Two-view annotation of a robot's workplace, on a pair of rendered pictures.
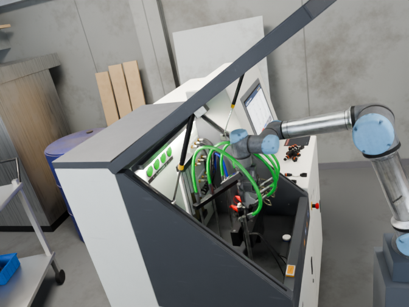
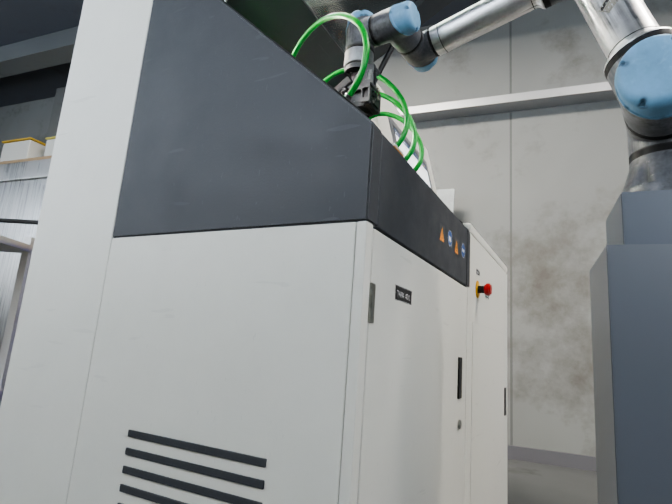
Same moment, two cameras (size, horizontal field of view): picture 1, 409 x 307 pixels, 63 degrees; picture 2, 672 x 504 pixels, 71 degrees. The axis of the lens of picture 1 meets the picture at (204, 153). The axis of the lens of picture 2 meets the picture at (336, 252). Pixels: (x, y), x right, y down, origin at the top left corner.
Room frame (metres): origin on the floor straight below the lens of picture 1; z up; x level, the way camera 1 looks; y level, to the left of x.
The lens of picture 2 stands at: (0.16, -0.19, 0.60)
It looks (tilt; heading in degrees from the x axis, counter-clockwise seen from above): 12 degrees up; 3
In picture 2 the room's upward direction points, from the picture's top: 4 degrees clockwise
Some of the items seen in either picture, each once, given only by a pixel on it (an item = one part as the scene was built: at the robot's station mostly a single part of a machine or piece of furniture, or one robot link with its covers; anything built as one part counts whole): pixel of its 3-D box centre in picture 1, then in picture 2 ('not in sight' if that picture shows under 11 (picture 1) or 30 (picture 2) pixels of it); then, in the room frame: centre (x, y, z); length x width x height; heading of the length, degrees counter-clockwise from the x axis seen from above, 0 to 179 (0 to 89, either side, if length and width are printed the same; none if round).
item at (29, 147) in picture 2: not in sight; (30, 157); (4.57, 3.30, 2.30); 0.43 x 0.36 x 0.24; 71
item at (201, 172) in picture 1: (200, 159); not in sight; (1.60, 0.03, 1.20); 0.13 x 0.03 x 0.31; 155
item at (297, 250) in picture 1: (297, 249); (425, 228); (1.17, -0.32, 0.87); 0.62 x 0.04 x 0.16; 155
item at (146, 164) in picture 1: (170, 139); not in sight; (1.38, 0.13, 1.43); 0.54 x 0.03 x 0.02; 155
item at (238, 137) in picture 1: (240, 143); (361, 35); (1.24, -0.15, 1.40); 0.09 x 0.08 x 0.11; 57
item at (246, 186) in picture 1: (247, 177); (359, 91); (1.24, -0.16, 1.24); 0.09 x 0.08 x 0.12; 65
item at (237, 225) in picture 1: (251, 223); not in sight; (1.38, -0.16, 0.91); 0.34 x 0.10 x 0.15; 155
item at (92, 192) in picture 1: (191, 216); (258, 298); (1.78, 0.16, 0.75); 1.40 x 0.28 x 1.50; 155
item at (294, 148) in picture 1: (294, 151); not in sight; (1.87, -0.55, 1.01); 0.23 x 0.11 x 0.06; 155
